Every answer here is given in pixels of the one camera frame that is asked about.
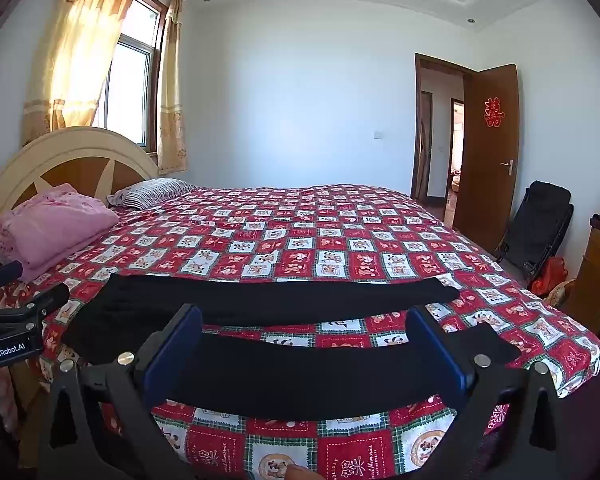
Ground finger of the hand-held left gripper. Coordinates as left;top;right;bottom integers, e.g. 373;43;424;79
0;260;25;292
0;283;71;328

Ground folded pink blanket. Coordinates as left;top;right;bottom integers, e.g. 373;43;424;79
0;183;121;283

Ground cream wooden headboard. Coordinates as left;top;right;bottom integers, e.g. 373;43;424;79
0;126;160;271

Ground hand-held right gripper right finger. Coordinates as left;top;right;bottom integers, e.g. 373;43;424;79
406;305;581;480

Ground red paper door decoration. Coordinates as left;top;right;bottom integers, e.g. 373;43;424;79
482;97;503;128

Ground black suitcase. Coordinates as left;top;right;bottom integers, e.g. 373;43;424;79
495;181;575;286

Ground wooden cabinet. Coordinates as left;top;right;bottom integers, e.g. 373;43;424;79
562;214;600;336

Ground brown door frame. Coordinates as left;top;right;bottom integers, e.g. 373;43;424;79
411;53;480;211

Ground narrow yellow curtain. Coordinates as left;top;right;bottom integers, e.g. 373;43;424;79
157;0;188;176

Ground window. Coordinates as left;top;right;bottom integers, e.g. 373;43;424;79
92;0;168;153

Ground red printed bedspread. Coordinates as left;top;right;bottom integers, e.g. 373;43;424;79
0;184;600;480

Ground striped pillow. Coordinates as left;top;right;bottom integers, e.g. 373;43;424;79
107;178;198;211

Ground wide yellow curtain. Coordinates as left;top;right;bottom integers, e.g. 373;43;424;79
22;0;148;148

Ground person's right hand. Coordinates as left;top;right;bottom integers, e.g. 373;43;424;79
284;464;323;480

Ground brown wooden door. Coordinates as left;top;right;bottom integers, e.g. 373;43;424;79
452;64;521;253

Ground red bag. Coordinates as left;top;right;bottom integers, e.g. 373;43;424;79
530;256;568;296

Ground black pants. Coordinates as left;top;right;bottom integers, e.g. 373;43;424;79
60;272;523;420

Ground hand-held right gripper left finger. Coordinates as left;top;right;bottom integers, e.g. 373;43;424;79
35;304;203;480

